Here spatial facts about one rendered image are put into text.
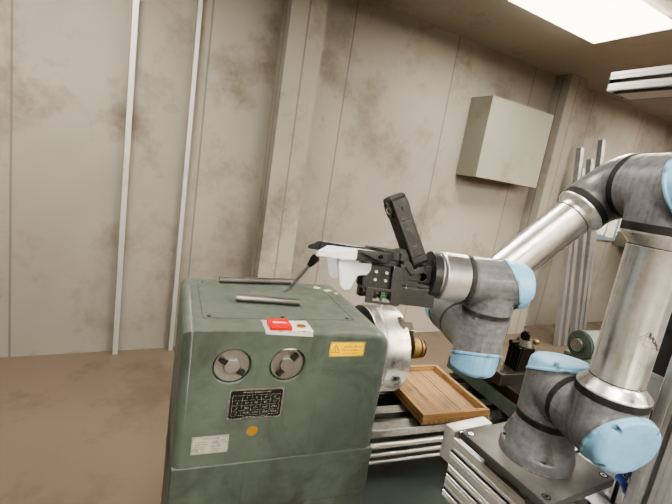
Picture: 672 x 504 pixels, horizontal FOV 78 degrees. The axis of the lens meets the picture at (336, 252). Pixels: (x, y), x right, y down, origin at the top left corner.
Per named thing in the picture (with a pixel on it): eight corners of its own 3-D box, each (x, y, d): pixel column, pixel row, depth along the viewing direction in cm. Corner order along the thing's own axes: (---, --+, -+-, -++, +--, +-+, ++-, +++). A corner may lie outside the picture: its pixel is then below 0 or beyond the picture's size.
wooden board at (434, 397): (421, 425, 147) (423, 415, 146) (377, 374, 180) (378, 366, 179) (487, 418, 158) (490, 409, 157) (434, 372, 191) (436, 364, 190)
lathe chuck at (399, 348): (385, 405, 138) (391, 310, 139) (347, 378, 167) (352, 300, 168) (408, 403, 141) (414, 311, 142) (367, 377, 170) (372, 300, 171)
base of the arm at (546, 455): (588, 470, 87) (601, 428, 86) (543, 486, 80) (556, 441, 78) (527, 427, 100) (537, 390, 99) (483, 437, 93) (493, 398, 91)
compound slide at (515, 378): (499, 386, 163) (502, 374, 162) (481, 373, 172) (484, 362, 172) (537, 384, 171) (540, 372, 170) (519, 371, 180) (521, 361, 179)
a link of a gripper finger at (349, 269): (325, 292, 53) (373, 292, 59) (332, 246, 52) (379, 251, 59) (310, 288, 55) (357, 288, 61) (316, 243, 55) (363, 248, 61)
